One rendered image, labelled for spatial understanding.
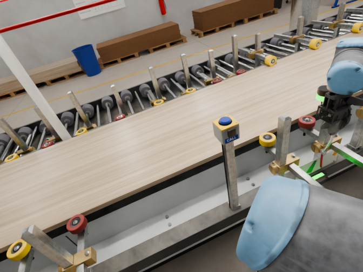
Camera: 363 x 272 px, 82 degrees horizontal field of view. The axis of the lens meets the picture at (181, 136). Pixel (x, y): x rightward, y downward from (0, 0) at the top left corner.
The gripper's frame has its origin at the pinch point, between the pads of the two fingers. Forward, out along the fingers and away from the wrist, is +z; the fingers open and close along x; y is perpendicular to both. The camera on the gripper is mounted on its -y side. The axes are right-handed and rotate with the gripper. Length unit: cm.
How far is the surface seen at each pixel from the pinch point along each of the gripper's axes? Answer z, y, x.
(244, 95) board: 12, -2, -66
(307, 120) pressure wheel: 11.1, -10.6, -21.4
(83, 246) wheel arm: 18, 112, -13
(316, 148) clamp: 16.2, -2.9, -6.9
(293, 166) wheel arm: 16.4, 14.0, -3.7
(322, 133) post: 8.6, -5.5, -7.8
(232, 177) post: 8.4, 44.2, -6.1
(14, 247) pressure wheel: 12, 139, -22
